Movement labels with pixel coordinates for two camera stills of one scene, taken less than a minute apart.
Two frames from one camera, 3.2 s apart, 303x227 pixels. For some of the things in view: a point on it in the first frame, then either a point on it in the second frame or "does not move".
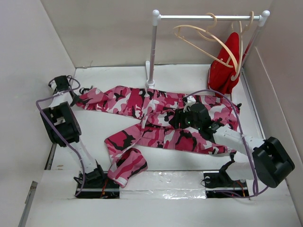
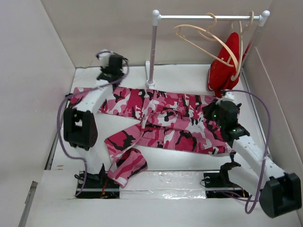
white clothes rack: (151, 66) does not move
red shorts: (223, 73) does not move
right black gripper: (178, 117) -> (207, 109)
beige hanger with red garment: (241, 46) does not move
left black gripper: (76, 99) -> (104, 69)
